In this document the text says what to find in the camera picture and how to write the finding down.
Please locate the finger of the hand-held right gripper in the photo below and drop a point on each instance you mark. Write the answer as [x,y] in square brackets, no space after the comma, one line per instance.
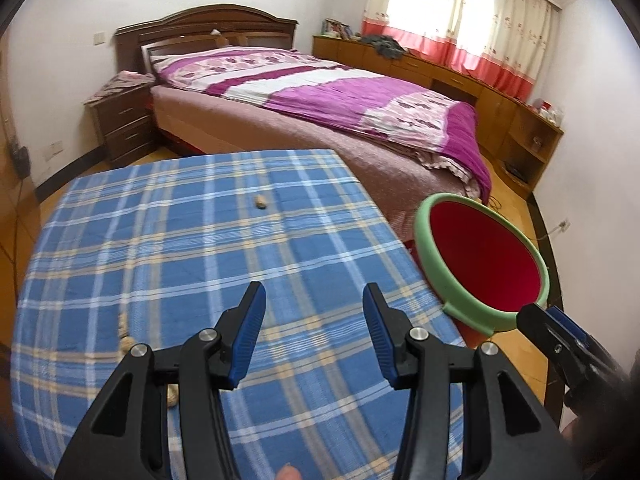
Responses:
[545,332]
[575,327]

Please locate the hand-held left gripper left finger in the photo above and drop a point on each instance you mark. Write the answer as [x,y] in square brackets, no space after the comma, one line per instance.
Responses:
[245,340]

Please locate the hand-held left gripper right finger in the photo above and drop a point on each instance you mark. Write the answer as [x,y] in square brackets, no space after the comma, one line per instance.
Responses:
[382,340]

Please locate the red bin with green rim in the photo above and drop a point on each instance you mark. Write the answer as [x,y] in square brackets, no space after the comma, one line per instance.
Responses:
[480,250]

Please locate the round nut shell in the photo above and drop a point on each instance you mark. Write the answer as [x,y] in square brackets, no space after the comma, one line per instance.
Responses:
[260,203]

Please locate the person's left hand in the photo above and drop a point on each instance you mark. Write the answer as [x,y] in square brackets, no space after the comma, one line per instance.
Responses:
[289,474]

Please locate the blue plaid tablecloth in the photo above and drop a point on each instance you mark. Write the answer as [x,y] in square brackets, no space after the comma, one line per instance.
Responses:
[200,260]

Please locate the black flat device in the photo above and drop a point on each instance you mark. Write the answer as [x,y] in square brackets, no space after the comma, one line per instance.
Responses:
[515,171]

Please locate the clear glass jar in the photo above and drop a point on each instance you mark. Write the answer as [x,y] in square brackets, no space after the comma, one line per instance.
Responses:
[536,143]

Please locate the wooden bed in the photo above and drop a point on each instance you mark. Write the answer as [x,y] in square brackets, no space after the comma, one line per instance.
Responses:
[300,145]

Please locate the white jar red lid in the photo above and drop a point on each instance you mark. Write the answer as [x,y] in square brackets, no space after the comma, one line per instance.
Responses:
[544,109]

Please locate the wooden nightstand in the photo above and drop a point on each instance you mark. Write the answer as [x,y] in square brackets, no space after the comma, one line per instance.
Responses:
[125,125]

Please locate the purple floral quilt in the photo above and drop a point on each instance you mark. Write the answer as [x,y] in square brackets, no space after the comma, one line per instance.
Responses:
[350,95]

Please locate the long wooden window cabinet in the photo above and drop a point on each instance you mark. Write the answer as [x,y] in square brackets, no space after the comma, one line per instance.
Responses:
[440,72]

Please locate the floral pillow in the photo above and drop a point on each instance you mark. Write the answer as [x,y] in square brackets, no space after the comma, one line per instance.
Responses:
[210,67]

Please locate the pink floral cloth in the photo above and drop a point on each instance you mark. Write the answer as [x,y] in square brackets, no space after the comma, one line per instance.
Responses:
[120,85]

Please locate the black hanging device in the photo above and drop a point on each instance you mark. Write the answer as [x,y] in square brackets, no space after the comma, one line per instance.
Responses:
[22,160]

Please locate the dark grey clothes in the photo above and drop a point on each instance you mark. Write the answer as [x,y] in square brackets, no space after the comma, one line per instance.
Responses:
[382,45]

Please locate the white and red curtain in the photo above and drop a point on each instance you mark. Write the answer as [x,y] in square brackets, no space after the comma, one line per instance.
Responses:
[450,10]

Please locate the low white wall socket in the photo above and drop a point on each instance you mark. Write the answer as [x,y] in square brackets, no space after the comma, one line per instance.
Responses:
[564,223]

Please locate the white wall switch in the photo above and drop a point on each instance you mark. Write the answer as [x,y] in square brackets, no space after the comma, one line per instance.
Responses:
[99,37]

